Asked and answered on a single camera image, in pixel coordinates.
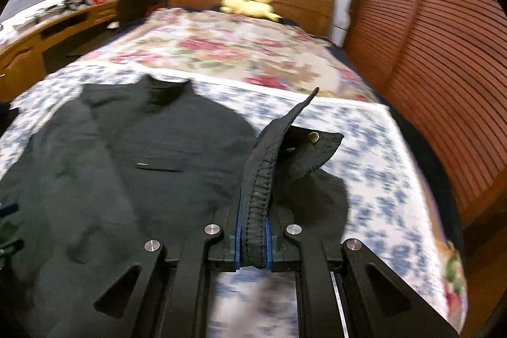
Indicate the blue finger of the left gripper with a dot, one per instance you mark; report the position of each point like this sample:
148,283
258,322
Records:
8,209

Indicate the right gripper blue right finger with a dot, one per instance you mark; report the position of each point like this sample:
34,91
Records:
345,290

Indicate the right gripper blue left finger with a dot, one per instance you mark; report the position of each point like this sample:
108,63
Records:
153,295

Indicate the black zip jacket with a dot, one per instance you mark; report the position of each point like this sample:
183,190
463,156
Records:
125,164

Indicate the wooden desk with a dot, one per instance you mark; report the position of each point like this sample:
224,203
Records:
22,62

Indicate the dark wooden chair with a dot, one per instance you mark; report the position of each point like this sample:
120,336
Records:
129,11

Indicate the red floral beige quilt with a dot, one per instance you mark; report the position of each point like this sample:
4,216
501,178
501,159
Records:
259,67

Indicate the wooden louvered wardrobe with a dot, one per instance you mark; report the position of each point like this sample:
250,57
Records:
442,65

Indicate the yellow plush toy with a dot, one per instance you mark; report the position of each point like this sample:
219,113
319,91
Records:
251,8

